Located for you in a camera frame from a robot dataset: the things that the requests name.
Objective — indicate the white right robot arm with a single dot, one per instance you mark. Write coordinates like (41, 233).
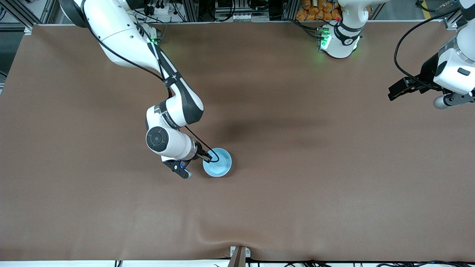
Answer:
(115, 33)

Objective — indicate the metal table corner bracket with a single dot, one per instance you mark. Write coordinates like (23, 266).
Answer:
(452, 24)
(28, 30)

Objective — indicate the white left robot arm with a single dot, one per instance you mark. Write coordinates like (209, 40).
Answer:
(343, 40)

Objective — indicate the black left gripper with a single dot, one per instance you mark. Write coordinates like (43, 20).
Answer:
(425, 76)

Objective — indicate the white power strip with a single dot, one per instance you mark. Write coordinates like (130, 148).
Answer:
(159, 11)

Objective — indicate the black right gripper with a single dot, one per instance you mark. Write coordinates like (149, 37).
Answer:
(198, 151)

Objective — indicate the orange objects crate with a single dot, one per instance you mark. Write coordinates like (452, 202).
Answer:
(315, 11)

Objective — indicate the white terminal block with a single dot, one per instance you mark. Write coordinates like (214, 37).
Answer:
(243, 17)

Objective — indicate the grey bracket with brown post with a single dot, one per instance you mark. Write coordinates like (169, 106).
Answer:
(239, 256)

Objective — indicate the brown table cloth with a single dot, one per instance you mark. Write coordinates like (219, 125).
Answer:
(297, 185)

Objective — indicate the blue bowl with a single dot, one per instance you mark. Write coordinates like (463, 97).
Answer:
(220, 168)

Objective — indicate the aluminium frame post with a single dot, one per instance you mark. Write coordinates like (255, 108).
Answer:
(190, 10)
(291, 9)

